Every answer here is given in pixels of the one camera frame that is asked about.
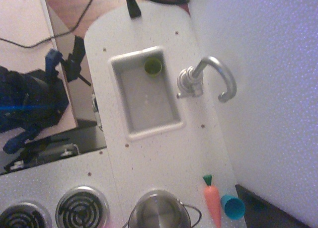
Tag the silver toy faucet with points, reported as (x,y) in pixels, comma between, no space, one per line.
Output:
(190,80)

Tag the white toy sink basin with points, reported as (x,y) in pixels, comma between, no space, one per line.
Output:
(147,105)

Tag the green plastic cup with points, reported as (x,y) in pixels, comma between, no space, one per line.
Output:
(153,67)

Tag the white toy kitchen counter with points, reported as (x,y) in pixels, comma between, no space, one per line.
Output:
(153,139)

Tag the silver metal pot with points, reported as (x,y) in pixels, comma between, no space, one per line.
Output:
(162,209)

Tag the orange toy carrot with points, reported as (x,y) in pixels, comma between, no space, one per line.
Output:
(212,198)

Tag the blue clamp upper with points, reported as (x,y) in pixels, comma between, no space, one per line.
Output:
(52,59)

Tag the blue clamp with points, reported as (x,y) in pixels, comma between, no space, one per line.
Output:
(52,59)
(16,143)

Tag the right stove burner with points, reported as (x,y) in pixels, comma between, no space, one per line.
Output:
(82,207)

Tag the stove burner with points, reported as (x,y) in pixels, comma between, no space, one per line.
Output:
(82,207)
(25,214)

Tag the teal plastic cup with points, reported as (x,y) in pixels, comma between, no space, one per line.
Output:
(233,207)

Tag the blue clamp lower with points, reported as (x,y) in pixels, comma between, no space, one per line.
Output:
(16,143)

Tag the left stove burner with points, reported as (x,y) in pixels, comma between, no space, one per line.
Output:
(25,214)

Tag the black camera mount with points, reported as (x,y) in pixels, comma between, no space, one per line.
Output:
(29,99)

